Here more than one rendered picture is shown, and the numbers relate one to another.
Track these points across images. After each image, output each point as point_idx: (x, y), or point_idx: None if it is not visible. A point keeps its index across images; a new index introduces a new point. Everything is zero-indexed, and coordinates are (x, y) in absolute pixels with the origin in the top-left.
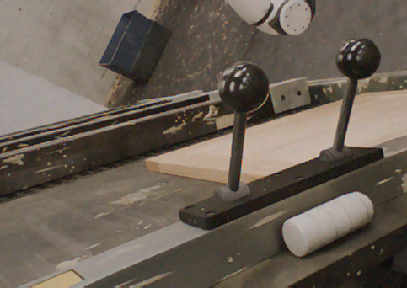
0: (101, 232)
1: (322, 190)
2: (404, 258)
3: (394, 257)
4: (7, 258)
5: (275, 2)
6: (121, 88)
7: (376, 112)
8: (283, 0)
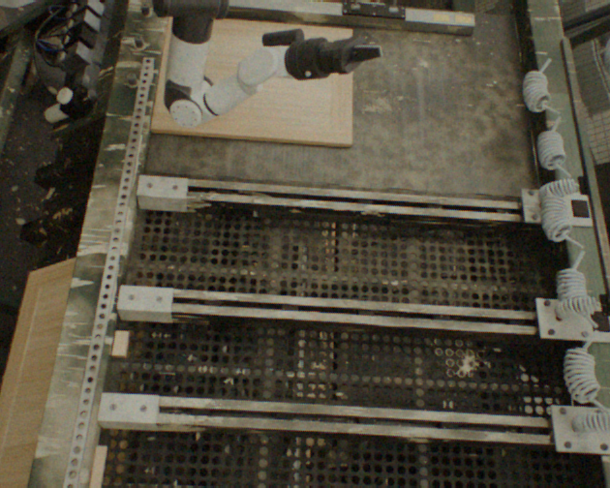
0: (407, 78)
1: None
2: None
3: None
4: (438, 89)
5: (204, 89)
6: None
7: (232, 74)
8: (203, 82)
